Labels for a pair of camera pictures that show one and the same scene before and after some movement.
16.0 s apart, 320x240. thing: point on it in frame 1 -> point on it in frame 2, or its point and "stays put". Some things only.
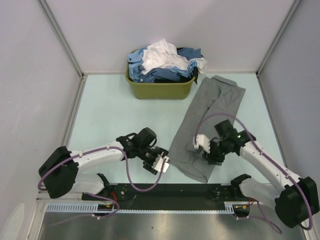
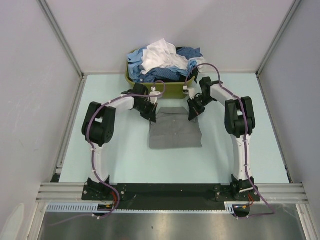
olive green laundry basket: x=162 y=91 stays put
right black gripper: x=211 y=158 -> x=194 y=110
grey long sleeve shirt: x=211 y=100 -> x=173 y=129
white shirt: x=161 y=54 stays put
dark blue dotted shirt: x=191 y=53 stays put
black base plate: x=171 y=196 stays put
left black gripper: x=158 y=151 -> x=151 y=114
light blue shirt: x=135 y=58 stays put
